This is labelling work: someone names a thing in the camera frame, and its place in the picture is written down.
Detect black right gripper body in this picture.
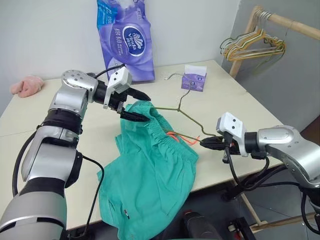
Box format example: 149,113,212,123
218,135,241,155

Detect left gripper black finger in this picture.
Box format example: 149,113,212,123
128,86,152,102
119,110,151,123

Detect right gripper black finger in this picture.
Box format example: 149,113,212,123
199,141,224,151
202,135,224,144

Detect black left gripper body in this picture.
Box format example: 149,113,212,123
107,86,135,115

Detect olive wire hanger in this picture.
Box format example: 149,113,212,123
149,72,218,145

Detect green shorts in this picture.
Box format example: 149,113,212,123
96,101,200,240

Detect large purple tissue pack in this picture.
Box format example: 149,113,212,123
96,0,156,84

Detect small purple tissue box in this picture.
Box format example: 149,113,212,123
181,64,209,92

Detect hangers on rack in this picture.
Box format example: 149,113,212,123
225,28,287,62

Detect dark rounded shape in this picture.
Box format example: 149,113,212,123
180,210,209,240

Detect pink fluffy cloth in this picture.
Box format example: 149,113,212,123
9,75,46,99

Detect wooden clothes rack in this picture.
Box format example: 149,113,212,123
228,5,320,232

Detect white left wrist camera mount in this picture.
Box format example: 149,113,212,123
103,66,133,110

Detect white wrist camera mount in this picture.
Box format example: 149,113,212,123
216,112,250,158
103,66,133,110

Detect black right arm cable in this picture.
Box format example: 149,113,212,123
222,144,304,192

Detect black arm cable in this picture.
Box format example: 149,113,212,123
222,144,304,192
86,63,126,79

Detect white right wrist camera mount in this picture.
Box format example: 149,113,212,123
216,112,250,158

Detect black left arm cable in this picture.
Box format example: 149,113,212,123
86,63,126,79

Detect thin black cable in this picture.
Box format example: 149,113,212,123
81,155,105,236

